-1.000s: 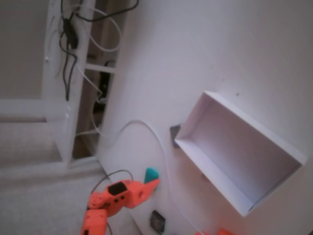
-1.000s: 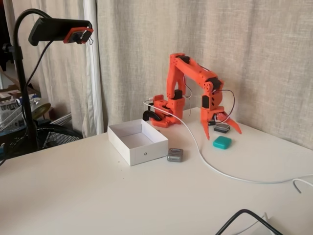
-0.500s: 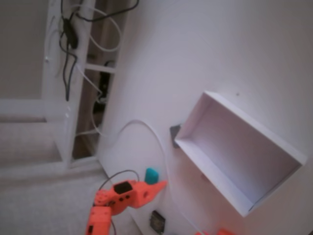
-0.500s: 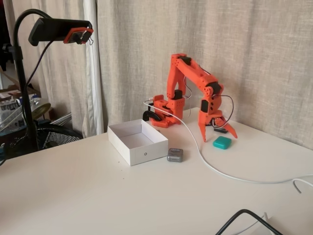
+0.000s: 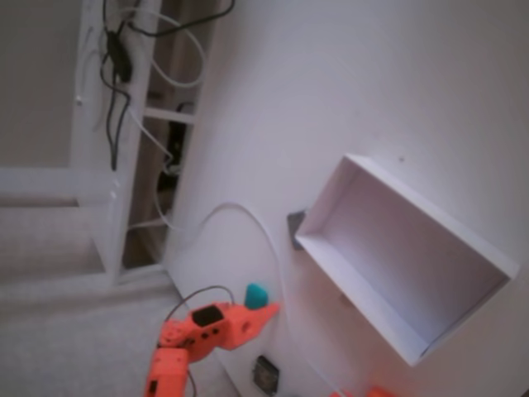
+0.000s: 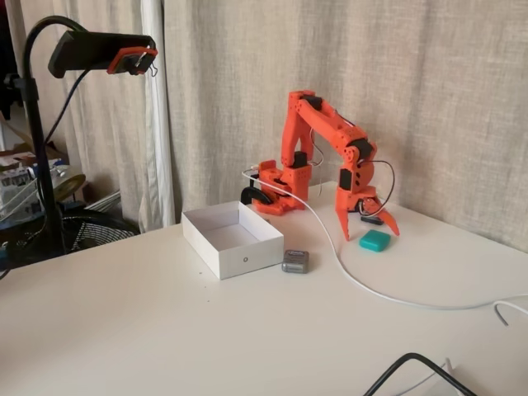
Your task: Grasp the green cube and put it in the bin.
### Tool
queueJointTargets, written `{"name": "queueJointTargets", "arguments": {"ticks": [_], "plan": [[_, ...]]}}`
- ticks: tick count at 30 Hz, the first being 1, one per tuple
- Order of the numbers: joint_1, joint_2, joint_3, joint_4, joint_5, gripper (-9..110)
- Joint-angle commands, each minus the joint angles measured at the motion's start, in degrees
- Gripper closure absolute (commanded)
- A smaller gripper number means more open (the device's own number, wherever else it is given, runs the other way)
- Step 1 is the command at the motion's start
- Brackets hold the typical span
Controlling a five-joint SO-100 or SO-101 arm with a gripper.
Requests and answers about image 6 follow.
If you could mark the clear plastic package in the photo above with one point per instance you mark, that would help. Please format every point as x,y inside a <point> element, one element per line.
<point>16,181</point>

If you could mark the orange framed small camera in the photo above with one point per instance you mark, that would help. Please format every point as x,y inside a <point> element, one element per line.
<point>119,62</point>

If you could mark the black floor fan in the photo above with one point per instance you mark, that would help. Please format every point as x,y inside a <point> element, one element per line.
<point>95,235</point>

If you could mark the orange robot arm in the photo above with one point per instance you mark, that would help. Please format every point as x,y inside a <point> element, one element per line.
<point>313,119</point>

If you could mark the black table clamp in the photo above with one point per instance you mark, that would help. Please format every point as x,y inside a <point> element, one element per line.
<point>247,194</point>

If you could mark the brown cardboard box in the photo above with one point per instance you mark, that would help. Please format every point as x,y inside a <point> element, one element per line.
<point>16,158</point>

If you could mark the white sheer curtain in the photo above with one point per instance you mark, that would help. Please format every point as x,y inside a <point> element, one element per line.
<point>158,123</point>

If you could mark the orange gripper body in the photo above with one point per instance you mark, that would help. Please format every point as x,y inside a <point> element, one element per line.
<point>346,203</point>

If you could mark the gold round object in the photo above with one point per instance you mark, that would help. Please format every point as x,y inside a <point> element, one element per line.
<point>70,183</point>

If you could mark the wide beige linen curtain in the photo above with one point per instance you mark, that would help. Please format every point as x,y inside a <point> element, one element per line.
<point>412,82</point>

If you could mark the white cardboard bin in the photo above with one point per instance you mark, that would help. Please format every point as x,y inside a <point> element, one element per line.
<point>247,260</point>

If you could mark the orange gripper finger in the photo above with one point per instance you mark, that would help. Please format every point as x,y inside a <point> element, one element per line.
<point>344,222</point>
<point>381,212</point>

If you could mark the black camera holder bar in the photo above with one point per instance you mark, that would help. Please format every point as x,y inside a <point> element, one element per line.
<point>95,47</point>

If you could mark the grey small tin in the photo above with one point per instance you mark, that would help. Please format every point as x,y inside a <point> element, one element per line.
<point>295,264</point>

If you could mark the green rounded cube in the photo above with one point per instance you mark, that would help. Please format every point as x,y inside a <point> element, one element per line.
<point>373,241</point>

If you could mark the black gooseneck stand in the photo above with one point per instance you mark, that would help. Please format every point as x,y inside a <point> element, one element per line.
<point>41,156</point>

